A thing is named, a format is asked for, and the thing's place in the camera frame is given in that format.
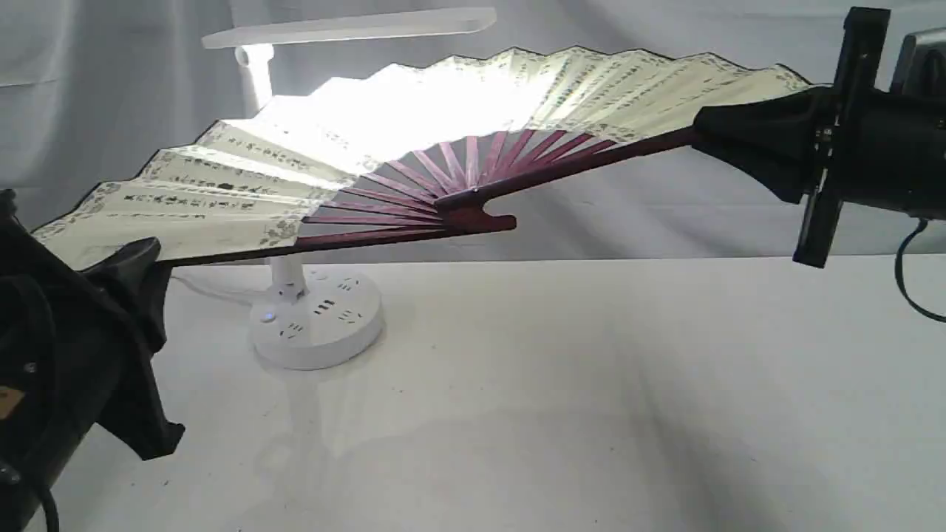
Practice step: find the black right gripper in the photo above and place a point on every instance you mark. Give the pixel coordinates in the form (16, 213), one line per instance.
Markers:
(849, 143)

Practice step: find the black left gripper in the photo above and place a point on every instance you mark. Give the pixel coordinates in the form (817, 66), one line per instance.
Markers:
(77, 350)

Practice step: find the paper folding fan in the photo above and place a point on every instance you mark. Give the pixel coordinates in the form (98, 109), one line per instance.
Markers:
(409, 153)

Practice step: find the white desk lamp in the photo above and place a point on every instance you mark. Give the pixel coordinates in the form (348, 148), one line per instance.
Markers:
(319, 321)

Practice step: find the grey backdrop cloth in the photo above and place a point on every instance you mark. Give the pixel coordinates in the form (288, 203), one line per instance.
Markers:
(90, 89)

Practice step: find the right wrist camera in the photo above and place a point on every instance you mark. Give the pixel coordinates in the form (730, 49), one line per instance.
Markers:
(920, 68)

